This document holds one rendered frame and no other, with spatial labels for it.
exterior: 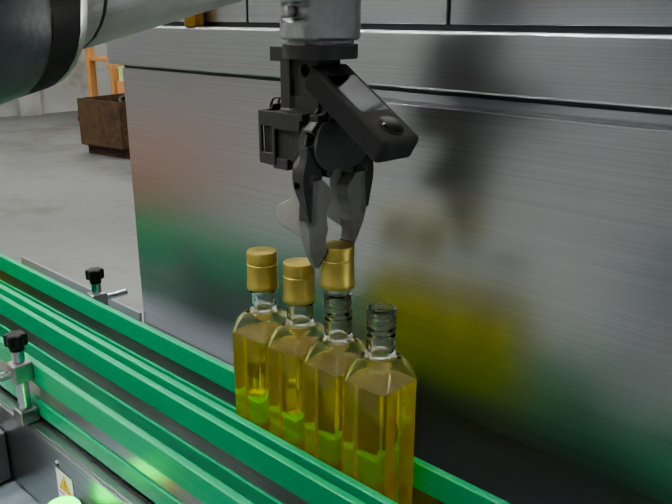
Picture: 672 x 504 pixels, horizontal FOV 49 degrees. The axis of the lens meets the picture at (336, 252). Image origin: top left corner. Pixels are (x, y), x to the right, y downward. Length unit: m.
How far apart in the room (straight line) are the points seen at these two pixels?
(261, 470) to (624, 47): 0.55
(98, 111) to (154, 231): 6.76
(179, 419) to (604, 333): 0.51
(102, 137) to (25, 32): 7.76
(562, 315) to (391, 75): 0.31
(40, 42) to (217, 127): 0.81
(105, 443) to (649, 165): 0.68
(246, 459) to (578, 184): 0.46
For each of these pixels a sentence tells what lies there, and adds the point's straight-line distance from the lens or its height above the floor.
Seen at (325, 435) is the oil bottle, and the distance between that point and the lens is 0.79.
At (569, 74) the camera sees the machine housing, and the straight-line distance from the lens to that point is 0.71.
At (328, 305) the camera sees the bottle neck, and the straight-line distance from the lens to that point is 0.74.
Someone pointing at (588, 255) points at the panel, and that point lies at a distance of 0.72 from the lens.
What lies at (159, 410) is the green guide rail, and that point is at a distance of 0.98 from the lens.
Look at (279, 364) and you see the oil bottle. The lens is 0.81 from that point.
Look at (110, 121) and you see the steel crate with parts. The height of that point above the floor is 0.38.
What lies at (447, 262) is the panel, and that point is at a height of 1.16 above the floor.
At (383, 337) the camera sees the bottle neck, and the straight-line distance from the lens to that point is 0.71.
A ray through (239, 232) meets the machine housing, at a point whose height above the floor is 1.11.
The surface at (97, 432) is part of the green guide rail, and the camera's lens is 0.98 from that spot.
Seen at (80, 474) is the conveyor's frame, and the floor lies 0.87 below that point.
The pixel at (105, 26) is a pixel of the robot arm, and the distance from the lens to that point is 0.33.
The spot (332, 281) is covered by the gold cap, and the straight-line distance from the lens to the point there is 0.73.
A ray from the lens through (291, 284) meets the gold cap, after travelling 0.78.
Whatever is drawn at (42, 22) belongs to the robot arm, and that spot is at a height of 1.41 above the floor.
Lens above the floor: 1.41
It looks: 18 degrees down
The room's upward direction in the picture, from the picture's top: straight up
